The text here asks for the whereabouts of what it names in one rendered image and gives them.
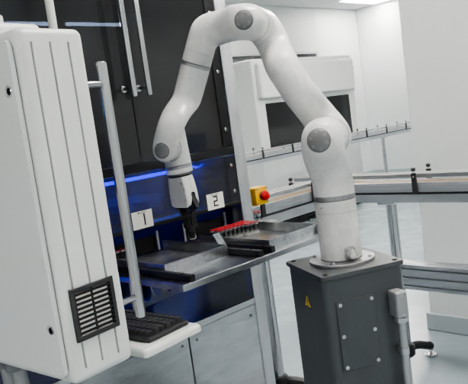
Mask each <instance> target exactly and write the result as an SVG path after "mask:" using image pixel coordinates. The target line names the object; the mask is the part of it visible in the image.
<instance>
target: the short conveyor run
mask: <svg viewBox="0 0 468 384"><path fill-rule="evenodd" d="M292 180H293V179H292V178H289V179H288V181H289V182H290V183H289V186H287V187H282V188H278V189H275V190H270V191H268V192H269V194H270V198H269V199H268V203H265V204H262V205H259V206H252V209H253V210H260V211H261V217H262V219H277V221H278V222H279V221H281V220H284V219H289V218H291V217H294V216H298V215H301V214H304V213H308V212H310V211H313V210H315V204H314V198H313V186H312V182H311V180H310V181H305V182H302V183H298V184H293V182H292Z"/></svg>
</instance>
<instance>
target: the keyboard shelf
mask: <svg viewBox="0 0 468 384"><path fill-rule="evenodd" d="M200 331H201V327H200V325H199V324H197V323H192V322H188V325H186V326H184V327H183V328H179V329H178V330H176V331H173V332H172V333H170V334H167V335H166V336H164V337H162V338H160V339H158V340H156V341H153V342H152V343H145V342H141V341H133V340H130V349H131V355H130V356H134V357H141V358H149V357H151V356H153V355H155V354H157V353H159V352H161V351H163V350H165V349H167V348H169V347H171V346H172V345H174V344H177V343H178V342H180V341H183V340H184V339H186V338H189V337H190V336H192V335H194V334H196V333H198V332H200Z"/></svg>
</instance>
